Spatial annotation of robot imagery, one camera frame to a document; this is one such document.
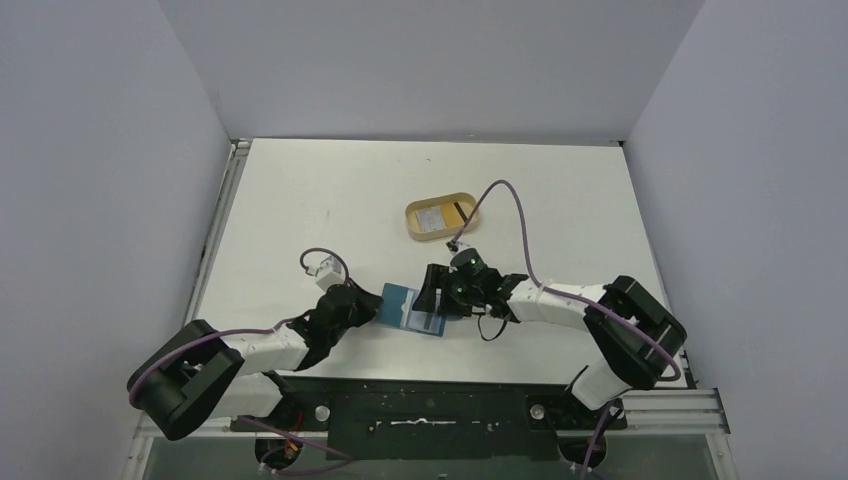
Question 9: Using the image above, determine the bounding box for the grey VIP card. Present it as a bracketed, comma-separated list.
[415, 206, 446, 233]

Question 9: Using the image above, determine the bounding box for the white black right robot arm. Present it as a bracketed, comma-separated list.
[410, 248, 688, 427]

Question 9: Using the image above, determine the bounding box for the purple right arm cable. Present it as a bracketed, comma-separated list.
[447, 179, 682, 480]

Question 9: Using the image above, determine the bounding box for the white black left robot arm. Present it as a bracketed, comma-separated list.
[127, 281, 383, 440]

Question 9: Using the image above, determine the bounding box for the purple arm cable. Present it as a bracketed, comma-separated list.
[127, 247, 352, 478]
[447, 179, 682, 480]

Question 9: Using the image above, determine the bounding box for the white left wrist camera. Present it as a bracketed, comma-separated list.
[315, 256, 349, 292]

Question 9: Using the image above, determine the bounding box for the teal leather card holder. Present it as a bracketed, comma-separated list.
[375, 283, 462, 332]

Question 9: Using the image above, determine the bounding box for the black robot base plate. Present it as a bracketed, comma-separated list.
[162, 374, 627, 465]

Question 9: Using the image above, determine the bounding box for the beige oval plastic tray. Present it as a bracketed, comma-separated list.
[404, 192, 481, 242]

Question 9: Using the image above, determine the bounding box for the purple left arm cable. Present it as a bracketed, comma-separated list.
[127, 247, 352, 478]

